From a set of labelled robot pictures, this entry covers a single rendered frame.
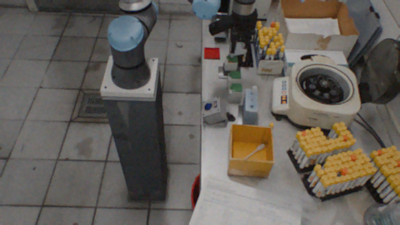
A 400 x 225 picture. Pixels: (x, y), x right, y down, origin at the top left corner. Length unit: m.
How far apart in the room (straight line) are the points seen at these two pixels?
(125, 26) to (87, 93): 1.44
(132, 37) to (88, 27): 2.02
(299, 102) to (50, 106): 1.83
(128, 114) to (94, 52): 1.58
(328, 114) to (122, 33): 0.73
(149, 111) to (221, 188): 0.45
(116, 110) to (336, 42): 0.91
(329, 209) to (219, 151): 0.38
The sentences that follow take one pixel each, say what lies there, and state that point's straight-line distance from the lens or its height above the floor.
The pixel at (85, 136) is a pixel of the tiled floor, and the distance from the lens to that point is 2.31.
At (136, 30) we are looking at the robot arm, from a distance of 1.15.
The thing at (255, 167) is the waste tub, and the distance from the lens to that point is 1.04.
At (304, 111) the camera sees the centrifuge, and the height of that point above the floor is 0.97.
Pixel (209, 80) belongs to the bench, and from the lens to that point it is 1.33.
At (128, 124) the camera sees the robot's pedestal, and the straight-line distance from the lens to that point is 1.39.
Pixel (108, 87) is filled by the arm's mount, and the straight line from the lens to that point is 1.29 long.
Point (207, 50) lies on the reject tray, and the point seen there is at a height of 0.88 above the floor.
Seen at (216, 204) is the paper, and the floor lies 0.89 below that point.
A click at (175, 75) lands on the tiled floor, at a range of 2.59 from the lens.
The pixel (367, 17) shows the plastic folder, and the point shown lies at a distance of 1.54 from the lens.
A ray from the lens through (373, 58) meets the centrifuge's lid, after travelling 1.34.
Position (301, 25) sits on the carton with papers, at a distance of 1.59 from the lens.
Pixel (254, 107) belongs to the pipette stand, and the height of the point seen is 0.97.
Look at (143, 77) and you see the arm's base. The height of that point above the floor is 0.94.
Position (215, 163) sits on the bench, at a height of 0.88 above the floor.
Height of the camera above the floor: 1.82
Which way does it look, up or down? 51 degrees down
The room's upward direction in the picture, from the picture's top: 4 degrees clockwise
